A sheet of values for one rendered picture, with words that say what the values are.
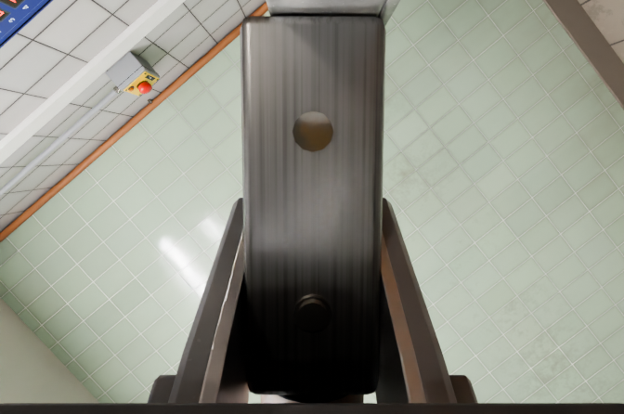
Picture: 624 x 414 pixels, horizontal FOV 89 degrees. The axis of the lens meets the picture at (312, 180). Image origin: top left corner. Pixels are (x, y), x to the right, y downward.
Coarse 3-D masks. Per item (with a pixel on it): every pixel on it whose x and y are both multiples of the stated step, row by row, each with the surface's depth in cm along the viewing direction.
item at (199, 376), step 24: (240, 216) 9; (240, 240) 9; (216, 264) 8; (240, 264) 8; (216, 288) 7; (240, 288) 7; (216, 312) 7; (240, 312) 7; (192, 336) 6; (216, 336) 6; (240, 336) 7; (192, 360) 6; (216, 360) 6; (240, 360) 7; (168, 384) 6; (192, 384) 6; (216, 384) 6; (240, 384) 7
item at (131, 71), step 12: (120, 60) 94; (132, 60) 94; (144, 60) 100; (108, 72) 94; (120, 72) 94; (132, 72) 94; (144, 72) 95; (156, 72) 102; (120, 84) 94; (132, 84) 96
